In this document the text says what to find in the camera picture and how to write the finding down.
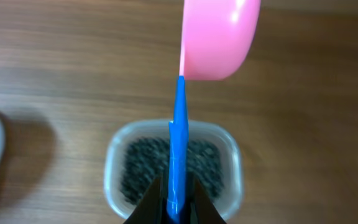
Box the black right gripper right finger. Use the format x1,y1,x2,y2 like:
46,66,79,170
191,179,226,224

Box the clear plastic container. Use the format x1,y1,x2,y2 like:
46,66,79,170
104,119,244,220

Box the pink scoop with blue handle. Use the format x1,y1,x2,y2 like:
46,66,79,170
166,0,261,223

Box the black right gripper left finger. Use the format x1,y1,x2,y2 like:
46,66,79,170
124,177,163,224

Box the black beans in container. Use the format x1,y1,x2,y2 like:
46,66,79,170
120,138,224,205

